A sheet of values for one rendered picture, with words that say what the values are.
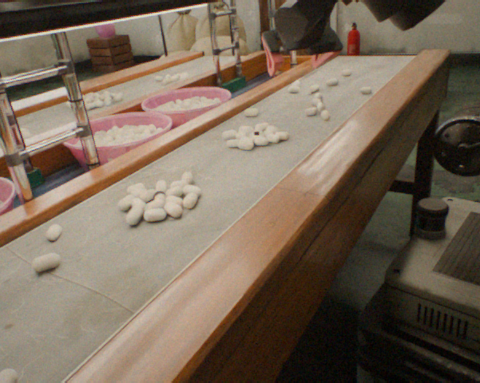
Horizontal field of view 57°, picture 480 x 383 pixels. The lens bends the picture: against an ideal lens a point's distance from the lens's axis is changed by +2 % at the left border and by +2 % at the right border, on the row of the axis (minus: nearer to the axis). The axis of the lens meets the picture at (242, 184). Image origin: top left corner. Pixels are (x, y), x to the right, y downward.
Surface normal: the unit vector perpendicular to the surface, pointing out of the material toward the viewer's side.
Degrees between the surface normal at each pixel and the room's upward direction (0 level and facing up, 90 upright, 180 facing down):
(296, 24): 111
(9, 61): 90
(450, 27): 90
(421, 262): 0
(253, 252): 0
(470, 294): 0
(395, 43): 88
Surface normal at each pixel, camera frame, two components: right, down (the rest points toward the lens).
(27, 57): 0.87, 0.15
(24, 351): -0.09, -0.90
